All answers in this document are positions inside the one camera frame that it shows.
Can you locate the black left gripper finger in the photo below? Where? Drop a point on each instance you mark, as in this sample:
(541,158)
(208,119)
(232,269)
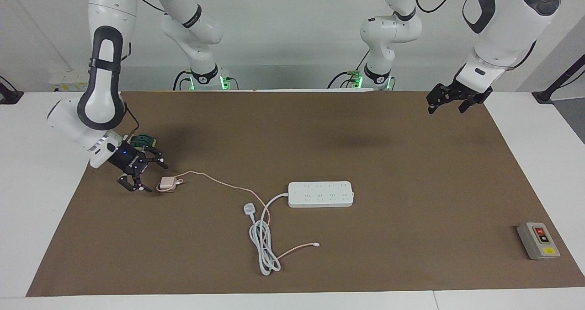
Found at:
(438,97)
(468,105)

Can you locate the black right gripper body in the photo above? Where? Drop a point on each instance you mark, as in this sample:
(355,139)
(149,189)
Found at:
(128,160)

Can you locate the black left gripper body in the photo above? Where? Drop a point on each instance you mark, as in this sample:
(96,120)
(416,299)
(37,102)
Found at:
(468,93)

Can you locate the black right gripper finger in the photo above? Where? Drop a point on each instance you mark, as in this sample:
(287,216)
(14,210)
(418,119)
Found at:
(132,183)
(154,155)

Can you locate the pink charger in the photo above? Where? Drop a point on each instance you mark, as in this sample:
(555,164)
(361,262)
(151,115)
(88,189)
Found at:
(167,183)

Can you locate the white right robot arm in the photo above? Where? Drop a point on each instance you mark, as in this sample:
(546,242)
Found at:
(100,95)

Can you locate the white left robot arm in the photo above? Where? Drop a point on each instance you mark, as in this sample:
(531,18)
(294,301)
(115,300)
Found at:
(502,26)

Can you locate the white power strip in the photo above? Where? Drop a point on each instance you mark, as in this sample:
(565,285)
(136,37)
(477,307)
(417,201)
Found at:
(320,194)

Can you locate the black angled stand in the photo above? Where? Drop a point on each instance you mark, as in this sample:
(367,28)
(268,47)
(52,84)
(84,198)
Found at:
(544,96)

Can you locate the brown table mat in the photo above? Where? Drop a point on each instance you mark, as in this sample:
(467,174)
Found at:
(365,255)

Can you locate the white wall socket box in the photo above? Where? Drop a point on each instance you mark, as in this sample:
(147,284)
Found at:
(68,79)

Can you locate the grey on-off switch box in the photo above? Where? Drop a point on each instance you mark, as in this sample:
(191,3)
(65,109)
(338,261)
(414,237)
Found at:
(538,241)

